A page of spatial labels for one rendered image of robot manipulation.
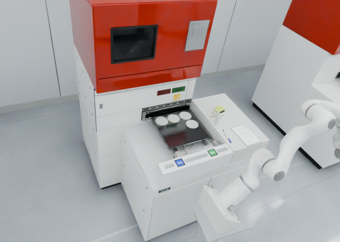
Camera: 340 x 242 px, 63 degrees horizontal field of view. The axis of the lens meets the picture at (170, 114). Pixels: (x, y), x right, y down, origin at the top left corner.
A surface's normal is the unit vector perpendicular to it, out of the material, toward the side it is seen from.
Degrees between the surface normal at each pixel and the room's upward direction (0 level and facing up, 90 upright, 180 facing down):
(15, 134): 0
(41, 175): 0
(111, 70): 90
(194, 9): 90
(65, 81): 90
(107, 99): 90
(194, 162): 0
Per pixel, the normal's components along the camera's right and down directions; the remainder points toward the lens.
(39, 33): 0.43, 0.63
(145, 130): 0.13, -0.75
